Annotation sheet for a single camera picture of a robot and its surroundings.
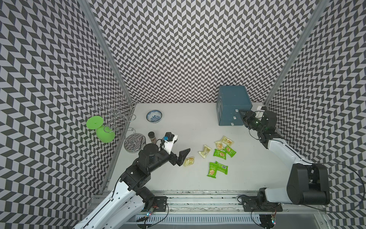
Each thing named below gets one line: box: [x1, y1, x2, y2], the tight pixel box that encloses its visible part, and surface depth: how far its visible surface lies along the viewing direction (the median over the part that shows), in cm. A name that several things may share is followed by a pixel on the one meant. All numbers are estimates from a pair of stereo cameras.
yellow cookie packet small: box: [213, 140, 225, 151], surface depth 95 cm
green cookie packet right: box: [222, 145, 237, 158], surface depth 93 cm
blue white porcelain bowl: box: [145, 109, 163, 124], surface depth 110 cm
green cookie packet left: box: [213, 148, 227, 160], surface depth 92 cm
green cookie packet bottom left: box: [206, 162, 218, 179], surface depth 85 cm
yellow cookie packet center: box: [198, 144, 212, 159], surface depth 91 cm
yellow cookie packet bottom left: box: [183, 156, 195, 167], surface depth 88 cm
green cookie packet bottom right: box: [214, 160, 229, 175], surface depth 86 cm
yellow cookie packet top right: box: [221, 135, 235, 147], surface depth 98 cm
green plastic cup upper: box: [86, 115, 104, 130], surface depth 68 cm
